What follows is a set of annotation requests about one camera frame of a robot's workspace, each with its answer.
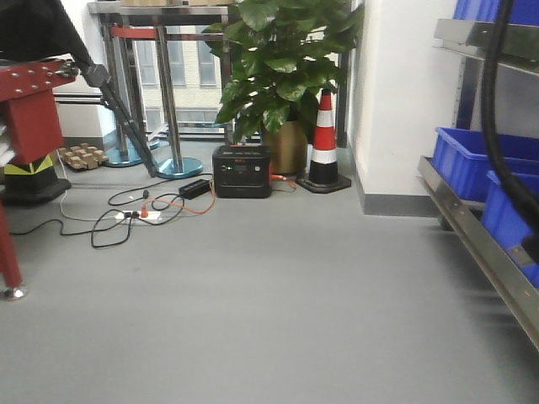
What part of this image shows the black portable power station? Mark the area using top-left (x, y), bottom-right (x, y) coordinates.
top-left (212, 146), bottom-right (272, 199)

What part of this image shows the orange white traffic cone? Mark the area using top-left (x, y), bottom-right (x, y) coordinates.
top-left (296, 89), bottom-right (351, 194)

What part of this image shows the brass plant pot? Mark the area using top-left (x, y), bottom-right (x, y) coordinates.
top-left (262, 120), bottom-right (307, 174)

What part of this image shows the black power adapter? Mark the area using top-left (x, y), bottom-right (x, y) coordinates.
top-left (178, 179), bottom-right (211, 200)

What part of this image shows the steel stanchion blue base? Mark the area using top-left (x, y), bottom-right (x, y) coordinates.
top-left (154, 22), bottom-right (203, 179)

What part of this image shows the white power strip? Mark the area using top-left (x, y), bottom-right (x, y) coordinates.
top-left (114, 210), bottom-right (163, 226)

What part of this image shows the green potted plant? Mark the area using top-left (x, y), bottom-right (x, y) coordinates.
top-left (204, 0), bottom-right (365, 141)

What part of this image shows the brown cardboard packing piece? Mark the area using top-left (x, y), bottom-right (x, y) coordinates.
top-left (57, 143), bottom-right (109, 171)

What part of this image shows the blue bin on rack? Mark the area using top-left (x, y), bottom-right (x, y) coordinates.
top-left (481, 170), bottom-right (538, 288)
top-left (431, 127), bottom-right (538, 202)

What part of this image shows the black tripod leg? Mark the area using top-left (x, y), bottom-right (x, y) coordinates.
top-left (56, 58), bottom-right (157, 178)

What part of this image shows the blue near bin on rack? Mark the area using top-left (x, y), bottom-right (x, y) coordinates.
top-left (481, 170), bottom-right (538, 288)

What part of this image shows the yellow black hazard block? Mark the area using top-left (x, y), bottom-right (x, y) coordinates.
top-left (1, 155), bottom-right (72, 205)

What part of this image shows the stainless shelf rack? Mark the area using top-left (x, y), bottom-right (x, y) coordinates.
top-left (419, 19), bottom-right (538, 346)

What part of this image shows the orange extension cable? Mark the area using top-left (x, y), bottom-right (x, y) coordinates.
top-left (140, 173), bottom-right (297, 219)

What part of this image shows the black floor cable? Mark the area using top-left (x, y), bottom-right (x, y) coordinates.
top-left (8, 172), bottom-right (216, 249)

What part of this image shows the white floor cable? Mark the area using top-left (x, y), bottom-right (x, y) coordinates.
top-left (57, 159), bottom-right (119, 221)

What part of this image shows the thick black hose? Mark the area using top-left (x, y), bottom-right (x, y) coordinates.
top-left (480, 0), bottom-right (539, 266)

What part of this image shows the red metal machine frame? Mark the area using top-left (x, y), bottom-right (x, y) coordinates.
top-left (0, 58), bottom-right (79, 301)

